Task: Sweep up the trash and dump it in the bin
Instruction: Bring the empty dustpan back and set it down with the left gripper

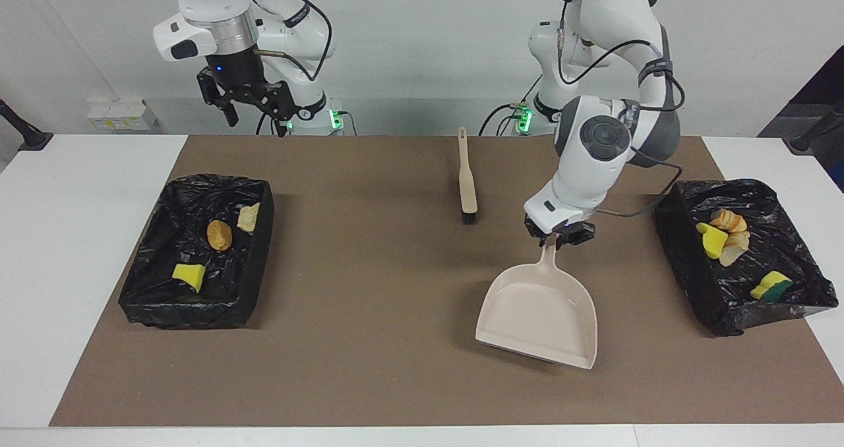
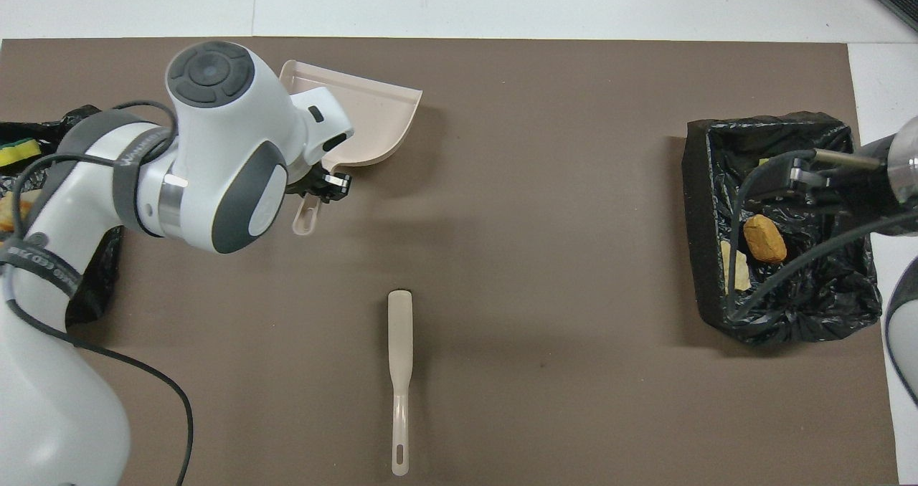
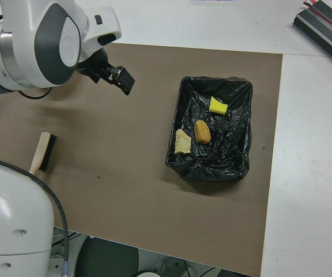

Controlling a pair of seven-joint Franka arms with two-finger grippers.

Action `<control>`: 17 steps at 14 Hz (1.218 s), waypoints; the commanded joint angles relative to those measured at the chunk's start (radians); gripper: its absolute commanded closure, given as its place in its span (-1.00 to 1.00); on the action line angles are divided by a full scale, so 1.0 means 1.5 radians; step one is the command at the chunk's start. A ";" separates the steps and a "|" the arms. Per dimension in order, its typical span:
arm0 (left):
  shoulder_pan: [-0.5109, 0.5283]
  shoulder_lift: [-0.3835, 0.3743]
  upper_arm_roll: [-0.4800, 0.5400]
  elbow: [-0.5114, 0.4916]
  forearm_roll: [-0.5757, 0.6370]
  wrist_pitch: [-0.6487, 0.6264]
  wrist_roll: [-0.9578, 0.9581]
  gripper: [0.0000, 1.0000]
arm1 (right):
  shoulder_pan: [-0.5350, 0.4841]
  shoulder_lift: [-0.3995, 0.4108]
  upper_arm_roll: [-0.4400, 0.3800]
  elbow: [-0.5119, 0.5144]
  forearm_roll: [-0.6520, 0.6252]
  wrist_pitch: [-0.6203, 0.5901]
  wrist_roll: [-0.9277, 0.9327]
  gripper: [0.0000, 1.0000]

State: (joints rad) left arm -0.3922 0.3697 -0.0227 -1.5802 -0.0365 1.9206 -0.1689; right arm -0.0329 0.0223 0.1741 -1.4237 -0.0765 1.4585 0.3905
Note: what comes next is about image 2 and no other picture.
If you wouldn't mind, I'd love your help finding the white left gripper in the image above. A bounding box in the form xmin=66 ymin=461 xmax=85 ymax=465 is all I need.
xmin=289 ymin=88 xmax=355 ymax=202

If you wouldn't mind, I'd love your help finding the beige plastic dustpan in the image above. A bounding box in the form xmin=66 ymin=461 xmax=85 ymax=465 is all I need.
xmin=278 ymin=59 xmax=424 ymax=237

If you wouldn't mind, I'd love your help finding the beige hand brush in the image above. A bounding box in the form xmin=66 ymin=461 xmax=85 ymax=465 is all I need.
xmin=387 ymin=290 xmax=415 ymax=477

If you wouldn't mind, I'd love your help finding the green and yellow sponge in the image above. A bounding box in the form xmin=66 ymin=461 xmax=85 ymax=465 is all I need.
xmin=0 ymin=138 xmax=42 ymax=169

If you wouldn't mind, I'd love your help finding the striped croissant piece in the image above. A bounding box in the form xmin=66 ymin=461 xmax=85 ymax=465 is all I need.
xmin=0 ymin=198 xmax=33 ymax=232

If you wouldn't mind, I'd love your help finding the pale chip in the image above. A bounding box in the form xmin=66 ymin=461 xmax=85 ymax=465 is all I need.
xmin=720 ymin=240 xmax=752 ymax=293

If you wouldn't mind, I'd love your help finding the brown bread roll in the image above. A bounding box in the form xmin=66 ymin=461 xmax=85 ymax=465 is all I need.
xmin=743 ymin=214 xmax=788 ymax=263

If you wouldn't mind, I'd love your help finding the black bag lined bin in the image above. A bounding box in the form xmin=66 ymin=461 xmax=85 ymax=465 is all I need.
xmin=0 ymin=105 xmax=124 ymax=327
xmin=681 ymin=111 xmax=884 ymax=347

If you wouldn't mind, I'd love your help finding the brown paper table mat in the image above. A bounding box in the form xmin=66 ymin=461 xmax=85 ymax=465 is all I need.
xmin=0 ymin=38 xmax=901 ymax=486

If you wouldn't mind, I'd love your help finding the black velcro cable strap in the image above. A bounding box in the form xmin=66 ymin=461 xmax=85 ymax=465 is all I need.
xmin=0 ymin=234 xmax=85 ymax=299
xmin=111 ymin=126 xmax=178 ymax=223

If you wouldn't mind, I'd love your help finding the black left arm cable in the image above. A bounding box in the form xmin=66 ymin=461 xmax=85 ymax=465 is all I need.
xmin=0 ymin=100 xmax=194 ymax=486

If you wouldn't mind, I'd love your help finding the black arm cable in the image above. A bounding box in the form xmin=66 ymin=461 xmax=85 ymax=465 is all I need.
xmin=724 ymin=149 xmax=918 ymax=322
xmin=0 ymin=100 xmax=194 ymax=486

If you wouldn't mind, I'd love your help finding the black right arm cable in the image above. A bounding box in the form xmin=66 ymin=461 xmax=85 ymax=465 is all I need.
xmin=724 ymin=149 xmax=918 ymax=322

